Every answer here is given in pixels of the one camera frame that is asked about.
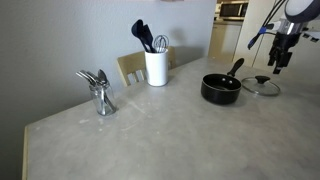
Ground dark blue spatula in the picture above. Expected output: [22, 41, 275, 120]
[131, 19, 156, 53]

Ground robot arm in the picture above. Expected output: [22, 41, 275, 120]
[266, 0, 320, 74]

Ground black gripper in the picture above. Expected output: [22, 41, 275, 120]
[267, 33, 300, 74]

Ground white utensil holder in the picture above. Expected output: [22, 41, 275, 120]
[145, 49, 168, 87]

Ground glass jar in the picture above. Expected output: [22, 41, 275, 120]
[89, 84, 117, 116]

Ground metal spoons in jar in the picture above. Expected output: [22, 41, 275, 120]
[76, 68, 117, 113]

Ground microwave oven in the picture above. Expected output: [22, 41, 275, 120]
[219, 1, 249, 21]

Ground glass lid with black knob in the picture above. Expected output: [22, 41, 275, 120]
[242, 75, 281, 96]

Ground metal whisk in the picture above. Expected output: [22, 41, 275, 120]
[153, 35, 169, 53]

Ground black saucepan with handle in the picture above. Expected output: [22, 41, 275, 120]
[201, 58, 244, 105]

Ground blue black cable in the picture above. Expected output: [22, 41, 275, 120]
[247, 0, 287, 51]

